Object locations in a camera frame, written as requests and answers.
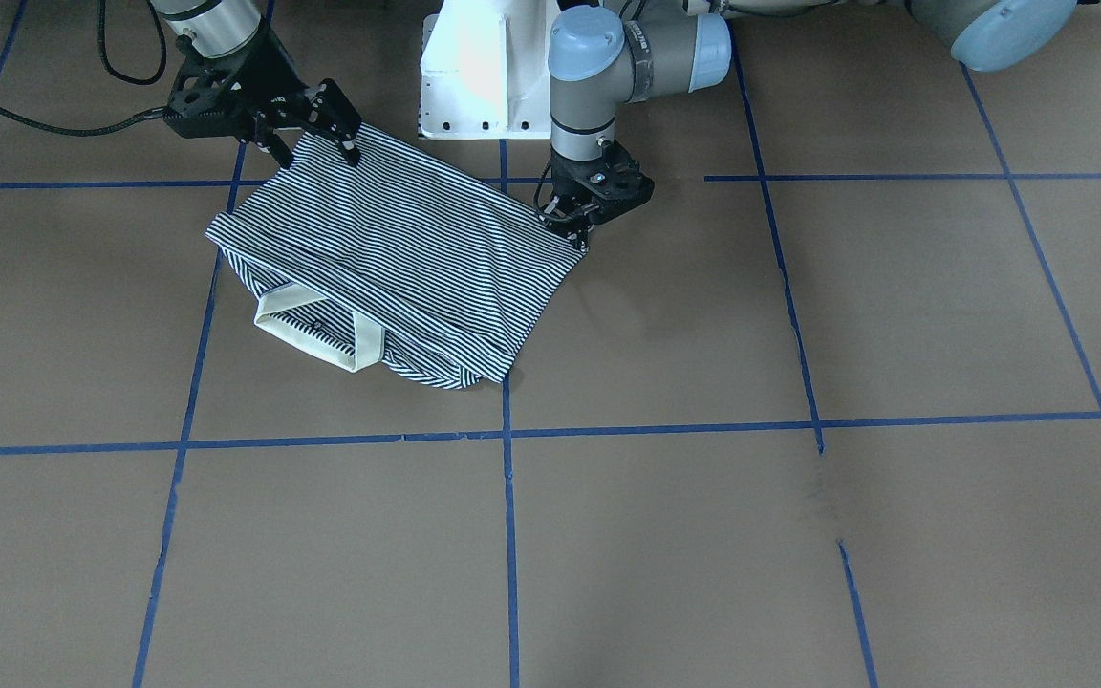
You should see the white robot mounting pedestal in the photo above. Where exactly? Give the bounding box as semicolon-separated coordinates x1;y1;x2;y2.
417;1;562;140

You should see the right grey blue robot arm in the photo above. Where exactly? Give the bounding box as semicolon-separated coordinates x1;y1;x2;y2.
152;1;362;168

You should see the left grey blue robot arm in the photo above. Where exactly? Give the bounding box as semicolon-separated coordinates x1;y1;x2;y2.
534;1;1076;251

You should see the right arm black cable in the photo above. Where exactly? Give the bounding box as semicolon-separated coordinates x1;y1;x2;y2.
0;0;179;139

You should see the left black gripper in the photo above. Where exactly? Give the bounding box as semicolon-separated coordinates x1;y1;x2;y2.
537;142;656;253

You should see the navy white striped polo shirt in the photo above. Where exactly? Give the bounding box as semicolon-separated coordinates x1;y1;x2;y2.
205;125;584;389

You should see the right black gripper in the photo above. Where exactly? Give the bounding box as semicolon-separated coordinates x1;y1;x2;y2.
162;28;363;170

